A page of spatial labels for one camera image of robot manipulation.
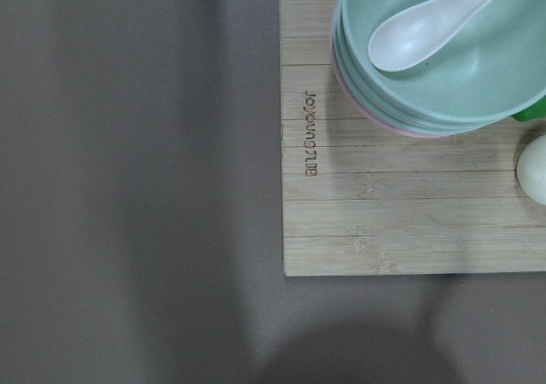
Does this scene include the pink bowl under stack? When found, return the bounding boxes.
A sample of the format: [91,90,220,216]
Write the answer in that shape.
[330,44,442,139]

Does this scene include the bamboo cutting board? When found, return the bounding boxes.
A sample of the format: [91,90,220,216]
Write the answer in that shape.
[279,0,545,276]

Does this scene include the cream round egg object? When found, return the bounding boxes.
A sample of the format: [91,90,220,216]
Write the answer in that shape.
[516,135,546,205]

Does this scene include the white ceramic spoon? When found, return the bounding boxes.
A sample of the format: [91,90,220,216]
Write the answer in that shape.
[368,0,494,73]

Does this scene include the stacked green bowls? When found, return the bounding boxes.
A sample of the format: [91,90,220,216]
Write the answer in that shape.
[333,0,545,135]

